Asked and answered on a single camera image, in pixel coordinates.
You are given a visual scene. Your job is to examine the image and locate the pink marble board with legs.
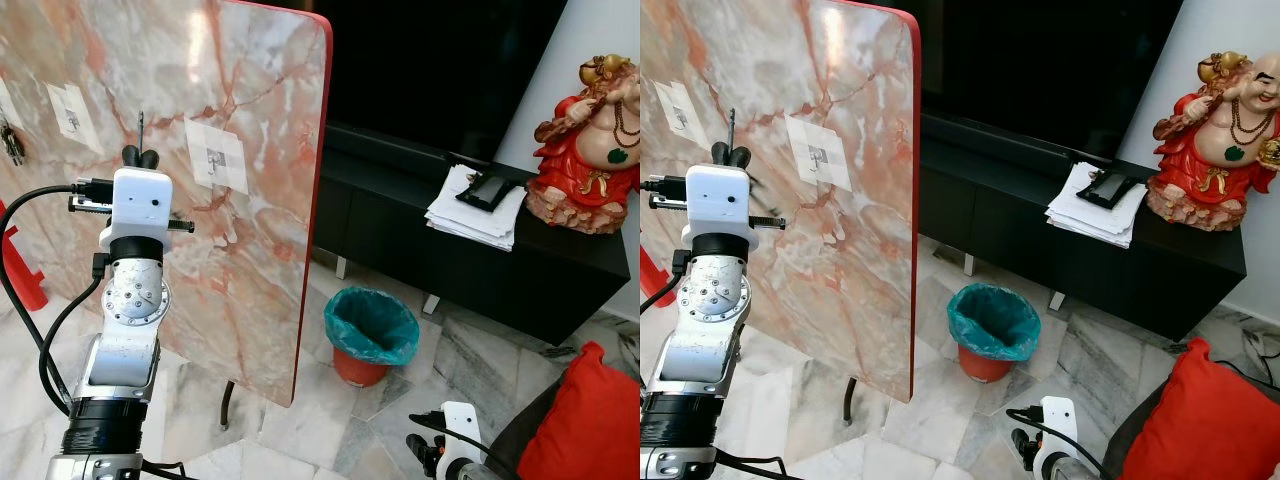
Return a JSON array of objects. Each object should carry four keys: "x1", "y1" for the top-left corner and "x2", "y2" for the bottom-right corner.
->
[
  {"x1": 640, "y1": 0, "x2": 922, "y2": 426},
  {"x1": 0, "y1": 0, "x2": 334, "y2": 433}
]

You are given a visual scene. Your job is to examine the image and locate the dark grey sofa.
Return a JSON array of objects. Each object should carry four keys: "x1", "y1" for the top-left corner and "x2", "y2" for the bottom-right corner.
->
[{"x1": 485, "y1": 380, "x2": 561, "y2": 480}]

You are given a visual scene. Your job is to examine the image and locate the orange waste bin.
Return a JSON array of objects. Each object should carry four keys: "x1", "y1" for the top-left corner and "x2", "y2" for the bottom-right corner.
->
[
  {"x1": 957, "y1": 343, "x2": 1016, "y2": 384},
  {"x1": 333, "y1": 345, "x2": 393, "y2": 389}
]

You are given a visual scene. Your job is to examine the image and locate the teal bin liner bag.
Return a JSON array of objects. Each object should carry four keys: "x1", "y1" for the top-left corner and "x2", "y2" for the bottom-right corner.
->
[
  {"x1": 323, "y1": 286, "x2": 421, "y2": 366},
  {"x1": 946, "y1": 283, "x2": 1042, "y2": 361}
]

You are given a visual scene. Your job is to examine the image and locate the red laughing buddha statue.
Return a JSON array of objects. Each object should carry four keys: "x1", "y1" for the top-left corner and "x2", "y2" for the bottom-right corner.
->
[
  {"x1": 527, "y1": 55, "x2": 641, "y2": 236},
  {"x1": 1146, "y1": 52, "x2": 1280, "y2": 233}
]

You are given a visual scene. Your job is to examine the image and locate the red cushion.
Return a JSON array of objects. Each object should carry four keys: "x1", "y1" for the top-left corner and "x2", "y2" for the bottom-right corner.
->
[
  {"x1": 515, "y1": 340, "x2": 641, "y2": 480},
  {"x1": 1118, "y1": 337, "x2": 1280, "y2": 480}
]

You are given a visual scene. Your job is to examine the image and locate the black tv console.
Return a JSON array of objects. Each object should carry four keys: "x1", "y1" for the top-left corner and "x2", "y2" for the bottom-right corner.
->
[
  {"x1": 915, "y1": 112, "x2": 1249, "y2": 343},
  {"x1": 310, "y1": 120, "x2": 633, "y2": 346}
]

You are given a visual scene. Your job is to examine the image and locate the white paper stack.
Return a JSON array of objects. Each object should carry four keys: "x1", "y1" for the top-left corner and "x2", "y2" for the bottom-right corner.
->
[
  {"x1": 1046, "y1": 162, "x2": 1149, "y2": 249},
  {"x1": 425, "y1": 165, "x2": 528, "y2": 251}
]

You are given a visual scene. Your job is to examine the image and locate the black phone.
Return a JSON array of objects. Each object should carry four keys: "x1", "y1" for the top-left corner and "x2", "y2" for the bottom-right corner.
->
[
  {"x1": 1077, "y1": 170, "x2": 1136, "y2": 209},
  {"x1": 455, "y1": 172, "x2": 514, "y2": 211}
]

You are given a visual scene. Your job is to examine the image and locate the black television screen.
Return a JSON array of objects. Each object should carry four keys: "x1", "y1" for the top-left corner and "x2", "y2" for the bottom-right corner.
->
[
  {"x1": 880, "y1": 0, "x2": 1191, "y2": 161},
  {"x1": 235, "y1": 0, "x2": 571, "y2": 166}
]

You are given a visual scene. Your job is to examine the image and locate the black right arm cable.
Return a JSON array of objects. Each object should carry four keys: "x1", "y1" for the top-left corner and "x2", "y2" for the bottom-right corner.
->
[
  {"x1": 408, "y1": 410, "x2": 503, "y2": 463},
  {"x1": 1005, "y1": 407, "x2": 1101, "y2": 479}
]

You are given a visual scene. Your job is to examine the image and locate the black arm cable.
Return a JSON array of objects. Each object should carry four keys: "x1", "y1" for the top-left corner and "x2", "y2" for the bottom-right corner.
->
[
  {"x1": 640, "y1": 175, "x2": 693, "y2": 311},
  {"x1": 0, "y1": 180, "x2": 121, "y2": 416},
  {"x1": 408, "y1": 410, "x2": 503, "y2": 463},
  {"x1": 1005, "y1": 407, "x2": 1101, "y2": 479}
]

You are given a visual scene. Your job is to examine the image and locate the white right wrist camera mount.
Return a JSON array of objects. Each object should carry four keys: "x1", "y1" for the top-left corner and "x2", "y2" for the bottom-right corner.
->
[
  {"x1": 1035, "y1": 396, "x2": 1079, "y2": 471},
  {"x1": 440, "y1": 400, "x2": 486, "y2": 480}
]

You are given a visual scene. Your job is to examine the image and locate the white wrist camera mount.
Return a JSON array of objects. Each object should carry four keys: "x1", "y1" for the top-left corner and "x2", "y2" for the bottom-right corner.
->
[
  {"x1": 684, "y1": 164, "x2": 763, "y2": 248},
  {"x1": 100, "y1": 167, "x2": 174, "y2": 251},
  {"x1": 1035, "y1": 396, "x2": 1079, "y2": 471},
  {"x1": 440, "y1": 400, "x2": 486, "y2": 480}
]

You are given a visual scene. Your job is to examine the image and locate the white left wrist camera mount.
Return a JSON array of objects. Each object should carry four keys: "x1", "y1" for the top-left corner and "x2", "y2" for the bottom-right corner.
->
[
  {"x1": 684, "y1": 164, "x2": 763, "y2": 248},
  {"x1": 100, "y1": 167, "x2": 174, "y2": 251}
]

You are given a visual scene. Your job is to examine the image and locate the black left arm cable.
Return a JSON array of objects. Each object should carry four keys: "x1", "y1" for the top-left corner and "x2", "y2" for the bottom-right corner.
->
[
  {"x1": 640, "y1": 175, "x2": 693, "y2": 311},
  {"x1": 0, "y1": 180, "x2": 121, "y2": 416}
]

